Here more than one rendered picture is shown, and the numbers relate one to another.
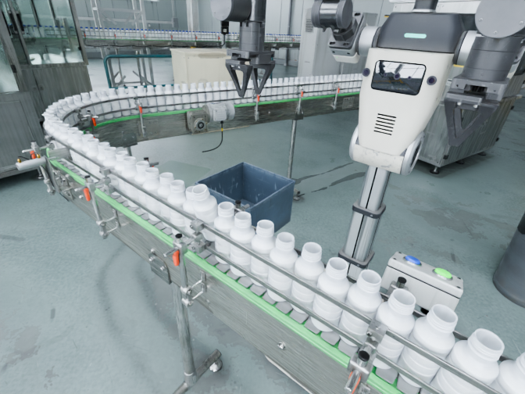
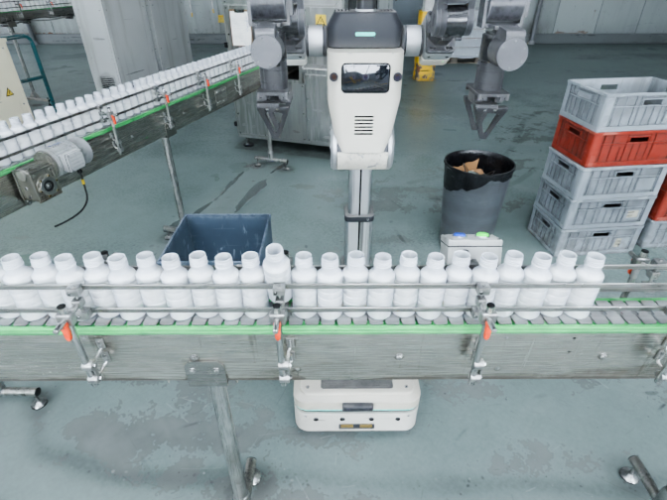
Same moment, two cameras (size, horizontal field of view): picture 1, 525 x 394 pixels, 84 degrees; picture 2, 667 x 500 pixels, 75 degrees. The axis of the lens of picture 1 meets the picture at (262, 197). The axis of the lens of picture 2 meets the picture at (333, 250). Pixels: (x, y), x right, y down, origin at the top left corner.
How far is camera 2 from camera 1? 0.55 m
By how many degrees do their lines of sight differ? 31
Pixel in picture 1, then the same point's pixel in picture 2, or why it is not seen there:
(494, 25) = (508, 63)
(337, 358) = (455, 330)
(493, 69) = (497, 83)
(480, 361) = (543, 271)
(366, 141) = (348, 147)
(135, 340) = not seen: outside the picture
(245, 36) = (275, 75)
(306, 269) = (411, 274)
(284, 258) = (388, 274)
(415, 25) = (362, 24)
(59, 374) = not seen: outside the picture
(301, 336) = (421, 332)
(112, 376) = not seen: outside the picture
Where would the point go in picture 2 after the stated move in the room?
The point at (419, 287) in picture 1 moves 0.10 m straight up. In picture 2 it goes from (474, 251) to (482, 217)
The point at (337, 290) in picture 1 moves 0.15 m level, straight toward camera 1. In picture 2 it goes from (443, 277) to (479, 320)
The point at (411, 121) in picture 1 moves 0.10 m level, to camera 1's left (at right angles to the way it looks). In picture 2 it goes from (387, 117) to (363, 123)
